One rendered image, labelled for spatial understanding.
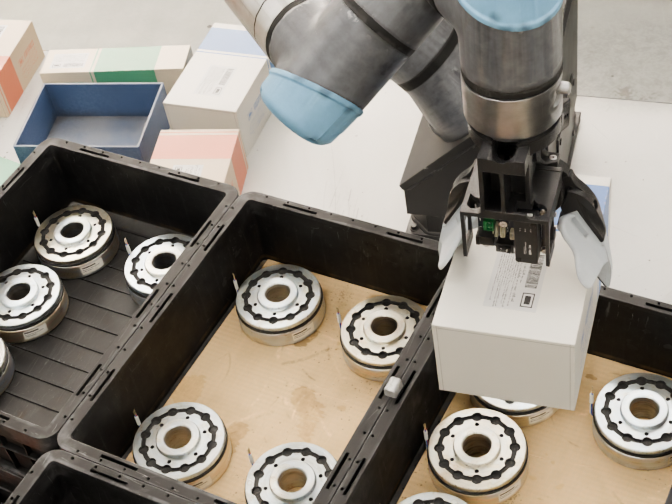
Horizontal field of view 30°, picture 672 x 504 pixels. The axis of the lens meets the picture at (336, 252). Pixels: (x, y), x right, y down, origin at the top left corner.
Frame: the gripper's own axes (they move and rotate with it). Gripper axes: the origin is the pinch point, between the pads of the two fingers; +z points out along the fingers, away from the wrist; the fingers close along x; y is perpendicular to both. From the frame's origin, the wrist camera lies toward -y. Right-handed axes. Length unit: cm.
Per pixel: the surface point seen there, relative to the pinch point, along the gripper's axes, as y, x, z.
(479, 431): 1.6, -5.2, 24.2
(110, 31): -166, -148, 112
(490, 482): 7.1, -2.9, 24.7
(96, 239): -18, -59, 25
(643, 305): -13.0, 9.3, 18.0
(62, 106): -56, -87, 39
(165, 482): 17.9, -32.6, 17.8
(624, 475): 1.5, 9.7, 27.9
